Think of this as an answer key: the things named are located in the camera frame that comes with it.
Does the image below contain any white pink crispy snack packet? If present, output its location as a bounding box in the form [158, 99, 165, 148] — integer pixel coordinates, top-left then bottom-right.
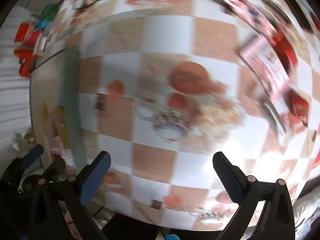
[239, 34, 289, 99]

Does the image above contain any red candy packet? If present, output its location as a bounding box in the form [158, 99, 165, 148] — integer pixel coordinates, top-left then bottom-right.
[268, 29, 298, 74]

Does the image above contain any red plastic stool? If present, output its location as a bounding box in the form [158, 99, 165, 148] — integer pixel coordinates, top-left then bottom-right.
[14, 22, 41, 78]

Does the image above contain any green plastic basin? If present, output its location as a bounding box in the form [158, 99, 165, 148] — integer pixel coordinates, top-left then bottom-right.
[39, 4, 59, 21]

